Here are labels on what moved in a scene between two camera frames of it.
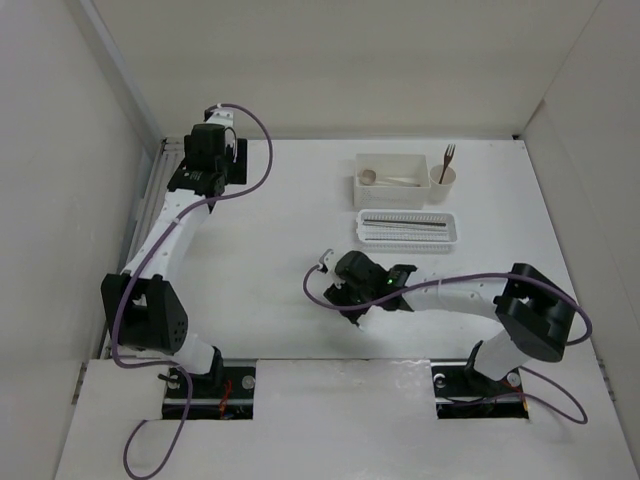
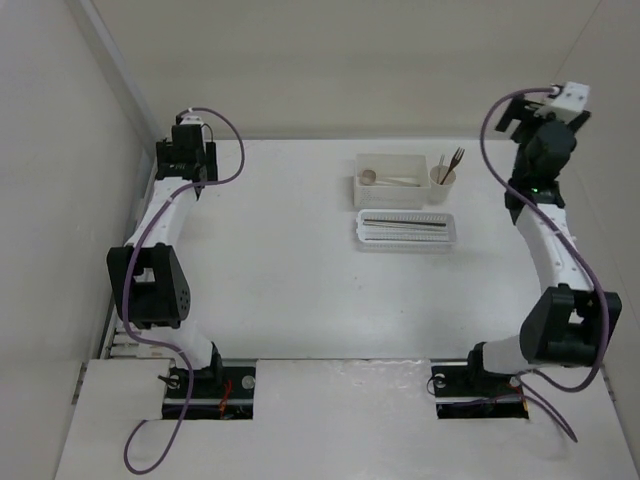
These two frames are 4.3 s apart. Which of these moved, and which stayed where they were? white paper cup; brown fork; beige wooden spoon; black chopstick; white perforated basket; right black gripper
Moved: brown fork; right black gripper
Stayed: beige wooden spoon; black chopstick; white paper cup; white perforated basket
